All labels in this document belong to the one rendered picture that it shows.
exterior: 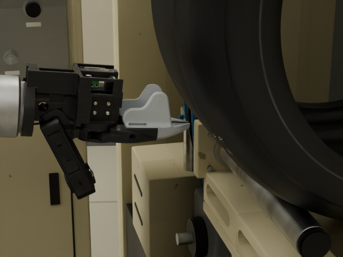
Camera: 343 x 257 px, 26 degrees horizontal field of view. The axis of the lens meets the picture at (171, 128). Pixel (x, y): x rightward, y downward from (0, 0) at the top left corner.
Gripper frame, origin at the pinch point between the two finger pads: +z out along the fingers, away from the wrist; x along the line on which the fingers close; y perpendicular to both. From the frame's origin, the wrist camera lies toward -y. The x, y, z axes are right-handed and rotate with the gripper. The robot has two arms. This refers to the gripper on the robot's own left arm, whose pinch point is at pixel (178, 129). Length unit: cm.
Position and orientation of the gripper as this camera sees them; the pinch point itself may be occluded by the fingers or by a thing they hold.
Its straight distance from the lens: 95.8
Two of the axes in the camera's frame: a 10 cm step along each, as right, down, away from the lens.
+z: 9.6, 0.4, 2.6
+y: 1.2, -9.5, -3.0
